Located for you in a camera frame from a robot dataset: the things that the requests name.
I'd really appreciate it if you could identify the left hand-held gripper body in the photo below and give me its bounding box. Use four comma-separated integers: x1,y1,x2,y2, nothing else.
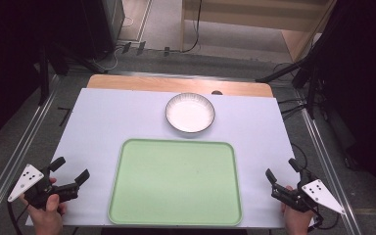
7,164,79,210

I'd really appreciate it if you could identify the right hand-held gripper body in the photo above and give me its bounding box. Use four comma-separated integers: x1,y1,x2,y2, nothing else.
271,169,347,226

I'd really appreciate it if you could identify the person's right hand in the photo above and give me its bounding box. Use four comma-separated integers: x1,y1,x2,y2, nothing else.
280,185,316,235

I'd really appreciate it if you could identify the person's left hand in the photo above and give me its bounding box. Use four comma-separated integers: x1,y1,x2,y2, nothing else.
19,177,68,235

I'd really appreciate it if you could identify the white board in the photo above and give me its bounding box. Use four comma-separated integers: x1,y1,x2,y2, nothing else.
25,87,301,229

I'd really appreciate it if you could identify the black tripod stand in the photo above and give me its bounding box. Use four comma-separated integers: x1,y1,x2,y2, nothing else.
38,40,108,106
255,53,322,120

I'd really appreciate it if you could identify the light green tray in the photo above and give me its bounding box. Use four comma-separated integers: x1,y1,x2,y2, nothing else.
107,138,244,227

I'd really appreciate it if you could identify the white bowl with dark rim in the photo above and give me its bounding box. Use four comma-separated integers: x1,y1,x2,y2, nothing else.
164,92,216,134

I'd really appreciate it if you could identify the black curtain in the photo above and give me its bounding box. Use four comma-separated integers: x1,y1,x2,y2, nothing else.
0,0,107,151
312,0,376,210

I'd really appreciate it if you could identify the wooden table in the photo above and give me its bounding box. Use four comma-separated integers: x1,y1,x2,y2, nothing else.
86,73,274,98

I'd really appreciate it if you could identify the grey cabinet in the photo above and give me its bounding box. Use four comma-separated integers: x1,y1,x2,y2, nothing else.
101,0,126,45

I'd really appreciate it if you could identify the light wooden shelf unit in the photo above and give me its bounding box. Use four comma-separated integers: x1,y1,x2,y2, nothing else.
179,0,338,63

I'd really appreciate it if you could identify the aluminium floor rail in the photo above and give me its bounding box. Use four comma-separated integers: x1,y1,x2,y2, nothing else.
0,74,61,218
301,107,362,235

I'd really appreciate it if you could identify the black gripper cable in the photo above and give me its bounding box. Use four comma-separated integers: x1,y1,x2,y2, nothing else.
5,192,30,235
306,209,341,232

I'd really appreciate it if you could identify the black floor cable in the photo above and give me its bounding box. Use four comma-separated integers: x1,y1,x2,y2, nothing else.
276,97,307,121

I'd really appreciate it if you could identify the white floor cable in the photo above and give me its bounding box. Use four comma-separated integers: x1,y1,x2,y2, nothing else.
92,45,125,71

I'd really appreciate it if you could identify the black hanging cable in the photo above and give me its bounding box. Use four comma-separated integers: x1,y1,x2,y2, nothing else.
180,0,204,54

